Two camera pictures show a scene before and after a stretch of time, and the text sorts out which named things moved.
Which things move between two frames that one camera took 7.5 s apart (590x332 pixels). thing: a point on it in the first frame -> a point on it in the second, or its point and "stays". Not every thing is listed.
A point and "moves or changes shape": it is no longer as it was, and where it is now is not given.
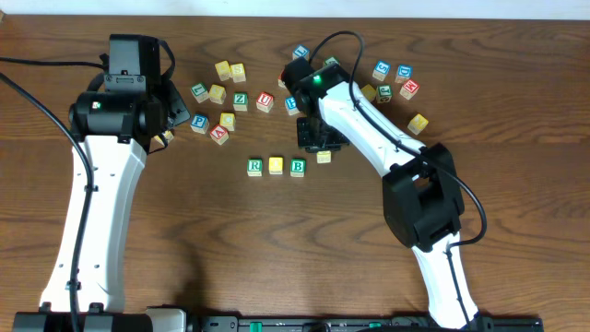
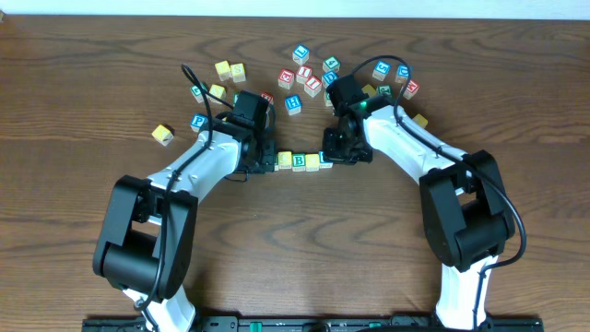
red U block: (265, 101) stays
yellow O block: (324, 157) moves or changes shape
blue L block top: (301, 51) stays
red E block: (280, 82) stays
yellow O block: (276, 165) moves or changes shape
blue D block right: (405, 72) stays
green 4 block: (332, 60) stays
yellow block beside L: (217, 94) stays
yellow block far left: (168, 135) stays
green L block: (199, 92) stays
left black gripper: (176, 107) -> (267, 157)
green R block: (254, 167) moves or changes shape
